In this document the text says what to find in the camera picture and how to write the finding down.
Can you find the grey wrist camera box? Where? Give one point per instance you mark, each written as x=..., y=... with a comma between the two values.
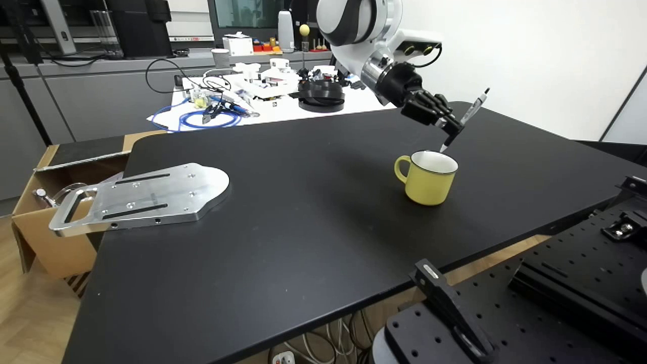
x=414, y=50

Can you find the round yellow knob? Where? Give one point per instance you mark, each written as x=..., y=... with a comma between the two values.
x=305, y=31

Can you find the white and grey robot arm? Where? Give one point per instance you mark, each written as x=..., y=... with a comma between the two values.
x=351, y=23

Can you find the white electronics pile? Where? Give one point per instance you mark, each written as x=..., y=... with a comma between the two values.
x=264, y=82

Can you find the black metal bracket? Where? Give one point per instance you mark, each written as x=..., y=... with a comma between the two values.
x=624, y=227
x=636, y=186

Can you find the black round device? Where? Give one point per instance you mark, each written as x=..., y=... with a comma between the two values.
x=323, y=91

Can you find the black and silver pen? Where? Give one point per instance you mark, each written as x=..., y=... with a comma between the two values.
x=478, y=102

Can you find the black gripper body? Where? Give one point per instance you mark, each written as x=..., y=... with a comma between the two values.
x=415, y=93

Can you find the black clamp mount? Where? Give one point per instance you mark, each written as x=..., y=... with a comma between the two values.
x=451, y=304

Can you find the grey counter cabinet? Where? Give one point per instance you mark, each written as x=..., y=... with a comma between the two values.
x=94, y=102

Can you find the small red item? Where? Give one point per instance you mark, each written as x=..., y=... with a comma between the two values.
x=264, y=47

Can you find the brown cardboard box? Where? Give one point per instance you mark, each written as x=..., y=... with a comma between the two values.
x=54, y=253

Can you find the black computer tower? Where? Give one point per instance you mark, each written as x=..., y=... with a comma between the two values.
x=139, y=28

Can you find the aluminium mounting plate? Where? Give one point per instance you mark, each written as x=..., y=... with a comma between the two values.
x=155, y=195

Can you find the white leaning panel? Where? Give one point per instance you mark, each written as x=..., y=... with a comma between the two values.
x=633, y=118

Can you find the white lidded container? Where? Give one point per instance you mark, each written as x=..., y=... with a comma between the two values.
x=237, y=45

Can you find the black rail block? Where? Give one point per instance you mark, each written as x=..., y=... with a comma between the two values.
x=579, y=304

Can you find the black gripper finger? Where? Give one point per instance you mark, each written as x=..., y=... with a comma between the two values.
x=453, y=133
x=453, y=112

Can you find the dark computer monitor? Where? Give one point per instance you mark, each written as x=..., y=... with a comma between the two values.
x=246, y=18

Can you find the white cluttered table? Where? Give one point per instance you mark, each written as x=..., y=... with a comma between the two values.
x=283, y=112

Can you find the white cylindrical speaker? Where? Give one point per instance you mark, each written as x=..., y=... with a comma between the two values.
x=286, y=34

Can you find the black perforated breadboard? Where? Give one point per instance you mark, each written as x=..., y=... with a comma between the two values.
x=526, y=330

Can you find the black tripod stand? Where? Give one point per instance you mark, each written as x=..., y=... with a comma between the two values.
x=23, y=93

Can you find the yellow enamel mug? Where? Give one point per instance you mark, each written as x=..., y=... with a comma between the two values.
x=431, y=182

